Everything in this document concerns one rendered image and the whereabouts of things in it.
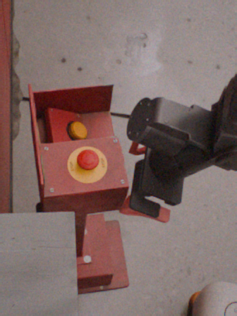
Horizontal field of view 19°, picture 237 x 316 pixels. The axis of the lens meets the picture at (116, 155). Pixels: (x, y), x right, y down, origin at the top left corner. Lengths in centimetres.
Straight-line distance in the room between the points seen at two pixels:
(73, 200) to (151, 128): 48
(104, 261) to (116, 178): 66
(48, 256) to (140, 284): 105
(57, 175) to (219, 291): 65
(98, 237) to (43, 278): 95
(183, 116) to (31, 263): 31
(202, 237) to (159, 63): 60
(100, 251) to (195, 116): 110
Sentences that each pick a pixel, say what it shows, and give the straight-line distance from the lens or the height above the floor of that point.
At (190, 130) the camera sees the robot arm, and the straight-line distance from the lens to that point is 86.
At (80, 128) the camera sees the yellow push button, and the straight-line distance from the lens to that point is 139.
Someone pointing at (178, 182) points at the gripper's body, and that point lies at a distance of 99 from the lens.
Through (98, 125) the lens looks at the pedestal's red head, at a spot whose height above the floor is 70.
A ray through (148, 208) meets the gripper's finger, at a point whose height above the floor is 106.
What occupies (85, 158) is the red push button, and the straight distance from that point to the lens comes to 127.
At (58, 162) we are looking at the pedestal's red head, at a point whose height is 78.
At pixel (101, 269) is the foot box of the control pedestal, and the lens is 192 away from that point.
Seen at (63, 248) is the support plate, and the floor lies 100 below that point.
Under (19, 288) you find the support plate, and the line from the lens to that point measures 100.
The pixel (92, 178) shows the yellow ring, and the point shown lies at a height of 78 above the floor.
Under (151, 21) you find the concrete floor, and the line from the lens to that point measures 243.
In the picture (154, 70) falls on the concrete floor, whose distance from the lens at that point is 232.
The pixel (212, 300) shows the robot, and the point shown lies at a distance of 178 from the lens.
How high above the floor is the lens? 197
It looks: 65 degrees down
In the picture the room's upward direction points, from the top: 11 degrees clockwise
